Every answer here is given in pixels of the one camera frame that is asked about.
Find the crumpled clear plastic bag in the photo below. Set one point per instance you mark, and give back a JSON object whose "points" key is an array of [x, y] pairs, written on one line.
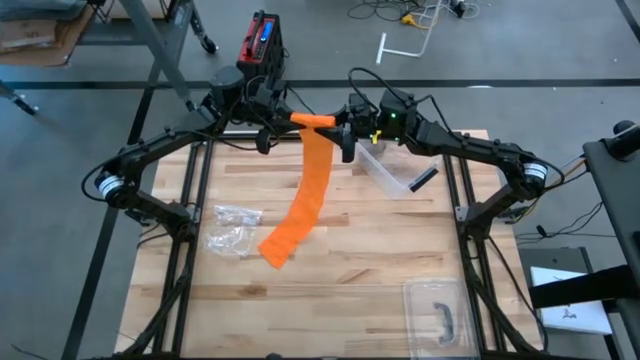
{"points": [[232, 240]]}

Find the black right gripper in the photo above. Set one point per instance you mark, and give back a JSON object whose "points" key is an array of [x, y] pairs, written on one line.
{"points": [[362, 125]]}

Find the grey table leg with caster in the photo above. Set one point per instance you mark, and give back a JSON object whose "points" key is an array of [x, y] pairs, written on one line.
{"points": [[15, 97]]}

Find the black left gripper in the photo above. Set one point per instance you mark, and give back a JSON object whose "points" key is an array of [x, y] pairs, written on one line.
{"points": [[270, 102]]}

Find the black table clamp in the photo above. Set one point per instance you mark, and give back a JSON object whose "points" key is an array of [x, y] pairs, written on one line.
{"points": [[140, 217]]}

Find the red black power station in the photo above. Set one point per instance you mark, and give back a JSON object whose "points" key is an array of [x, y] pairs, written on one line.
{"points": [[260, 45]]}

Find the yellow plug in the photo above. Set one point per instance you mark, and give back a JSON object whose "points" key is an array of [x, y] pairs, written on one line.
{"points": [[408, 20]]}

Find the grey flat case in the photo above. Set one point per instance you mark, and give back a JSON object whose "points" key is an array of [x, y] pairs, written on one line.
{"points": [[550, 257]]}

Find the white paper sheet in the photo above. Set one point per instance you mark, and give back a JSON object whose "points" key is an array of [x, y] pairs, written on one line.
{"points": [[575, 320]]}

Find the grey metal table frame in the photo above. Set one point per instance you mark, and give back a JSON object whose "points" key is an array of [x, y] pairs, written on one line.
{"points": [[159, 50]]}

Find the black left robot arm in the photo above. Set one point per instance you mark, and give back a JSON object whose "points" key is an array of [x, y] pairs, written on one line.
{"points": [[150, 145]]}

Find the brown cardboard box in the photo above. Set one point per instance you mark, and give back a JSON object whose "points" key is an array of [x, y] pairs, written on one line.
{"points": [[30, 35]]}

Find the white T-shaped pipe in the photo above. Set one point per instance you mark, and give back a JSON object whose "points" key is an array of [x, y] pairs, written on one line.
{"points": [[381, 50]]}

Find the grey plastic sheet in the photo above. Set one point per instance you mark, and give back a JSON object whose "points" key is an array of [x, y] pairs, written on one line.
{"points": [[40, 7]]}

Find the yellow gripper tag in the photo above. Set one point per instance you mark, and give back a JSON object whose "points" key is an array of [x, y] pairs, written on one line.
{"points": [[376, 136]]}

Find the black aluminium rig frame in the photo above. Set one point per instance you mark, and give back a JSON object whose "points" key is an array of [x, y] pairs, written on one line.
{"points": [[174, 260]]}

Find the grey black equipment stand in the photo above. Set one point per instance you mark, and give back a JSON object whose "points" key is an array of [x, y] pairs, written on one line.
{"points": [[615, 190]]}

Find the clear plastic box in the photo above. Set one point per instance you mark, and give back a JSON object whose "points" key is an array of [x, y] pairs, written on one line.
{"points": [[395, 175]]}

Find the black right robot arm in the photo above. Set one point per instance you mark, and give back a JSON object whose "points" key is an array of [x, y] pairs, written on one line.
{"points": [[475, 150]]}

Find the orange elastic bandage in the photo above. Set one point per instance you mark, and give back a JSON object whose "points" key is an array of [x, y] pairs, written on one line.
{"points": [[310, 190]]}

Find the clear plastic zip bag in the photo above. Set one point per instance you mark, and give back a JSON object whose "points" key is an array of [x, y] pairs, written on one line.
{"points": [[372, 162]]}

